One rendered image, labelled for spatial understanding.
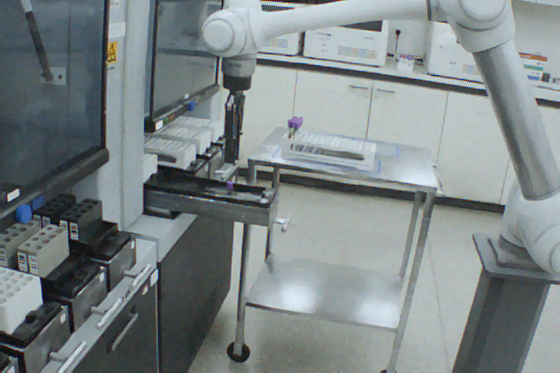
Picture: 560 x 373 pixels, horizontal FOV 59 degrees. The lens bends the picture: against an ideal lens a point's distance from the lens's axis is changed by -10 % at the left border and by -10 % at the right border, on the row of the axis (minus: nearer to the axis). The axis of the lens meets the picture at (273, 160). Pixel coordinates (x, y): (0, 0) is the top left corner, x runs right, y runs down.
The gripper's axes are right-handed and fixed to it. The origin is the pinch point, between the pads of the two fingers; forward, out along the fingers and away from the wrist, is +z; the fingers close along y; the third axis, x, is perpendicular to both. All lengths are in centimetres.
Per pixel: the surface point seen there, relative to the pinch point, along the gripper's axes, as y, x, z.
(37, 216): 50, -29, 4
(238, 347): -23, 1, 83
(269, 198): 6.3, 12.2, 9.8
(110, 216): 32.4, -20.4, 10.1
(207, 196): 9.9, -3.3, 10.4
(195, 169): -6.9, -12.2, 9.8
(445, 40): -227, 82, -24
